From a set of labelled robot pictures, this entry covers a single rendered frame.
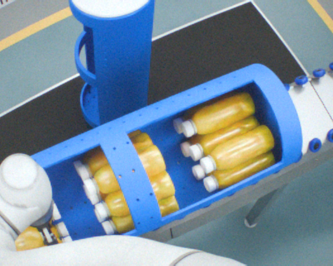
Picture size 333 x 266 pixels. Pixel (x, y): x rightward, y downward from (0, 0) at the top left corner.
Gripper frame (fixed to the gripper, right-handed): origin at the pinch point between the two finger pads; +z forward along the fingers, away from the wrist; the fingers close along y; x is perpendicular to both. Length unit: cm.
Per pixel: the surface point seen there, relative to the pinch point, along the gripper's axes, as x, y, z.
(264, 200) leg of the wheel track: -78, -2, 76
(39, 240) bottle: 2.9, -1.3, 1.3
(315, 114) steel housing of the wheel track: -87, 5, 20
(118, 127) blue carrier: -26.0, 14.2, -7.6
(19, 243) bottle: 8.1, -0.7, 0.1
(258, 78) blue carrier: -62, 12, -10
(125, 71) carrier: -46, 54, 45
